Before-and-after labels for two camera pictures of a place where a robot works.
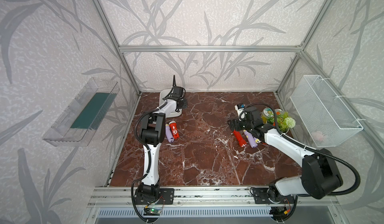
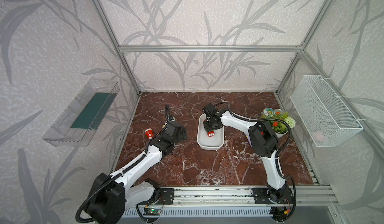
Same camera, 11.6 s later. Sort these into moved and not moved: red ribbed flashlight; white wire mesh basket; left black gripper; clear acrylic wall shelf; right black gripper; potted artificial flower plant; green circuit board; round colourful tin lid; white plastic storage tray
Moved: white plastic storage tray; right black gripper; left black gripper; red ribbed flashlight
Not moved: white wire mesh basket; potted artificial flower plant; clear acrylic wall shelf; round colourful tin lid; green circuit board
